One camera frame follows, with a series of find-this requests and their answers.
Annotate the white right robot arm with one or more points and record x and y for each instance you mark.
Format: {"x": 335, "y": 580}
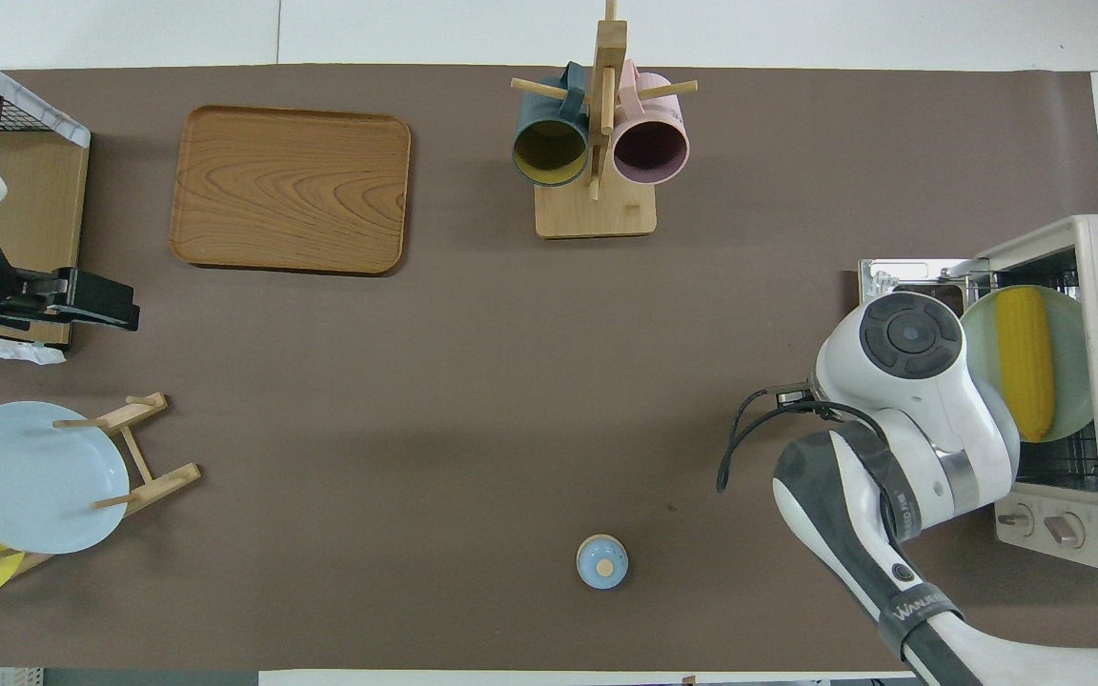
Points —
{"x": 911, "y": 381}

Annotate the brown wooden tray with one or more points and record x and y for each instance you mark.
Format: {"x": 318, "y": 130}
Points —
{"x": 290, "y": 189}

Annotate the wooden mug tree stand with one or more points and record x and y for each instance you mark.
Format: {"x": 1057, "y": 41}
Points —
{"x": 595, "y": 214}

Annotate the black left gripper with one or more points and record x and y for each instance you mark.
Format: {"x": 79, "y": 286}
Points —
{"x": 49, "y": 297}

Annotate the light green plate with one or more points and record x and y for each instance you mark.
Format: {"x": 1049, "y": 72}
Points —
{"x": 1073, "y": 372}

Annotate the wooden plate rack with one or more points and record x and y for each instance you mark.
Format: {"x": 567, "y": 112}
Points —
{"x": 163, "y": 479}

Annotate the beige oven knob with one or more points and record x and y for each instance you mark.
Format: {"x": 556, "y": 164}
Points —
{"x": 1015, "y": 520}
{"x": 1067, "y": 530}

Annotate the light blue plate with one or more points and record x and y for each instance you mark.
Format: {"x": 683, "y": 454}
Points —
{"x": 34, "y": 481}

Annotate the yellow corn cob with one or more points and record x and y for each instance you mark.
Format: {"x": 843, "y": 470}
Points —
{"x": 1026, "y": 362}

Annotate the brown table mat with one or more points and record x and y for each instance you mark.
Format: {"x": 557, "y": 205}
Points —
{"x": 416, "y": 429}

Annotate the pink mug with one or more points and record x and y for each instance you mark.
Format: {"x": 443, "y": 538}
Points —
{"x": 650, "y": 148}

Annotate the wooden step shelf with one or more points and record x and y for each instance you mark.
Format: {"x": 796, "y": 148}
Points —
{"x": 44, "y": 210}

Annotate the dark blue mug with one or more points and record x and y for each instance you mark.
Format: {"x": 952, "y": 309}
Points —
{"x": 549, "y": 152}

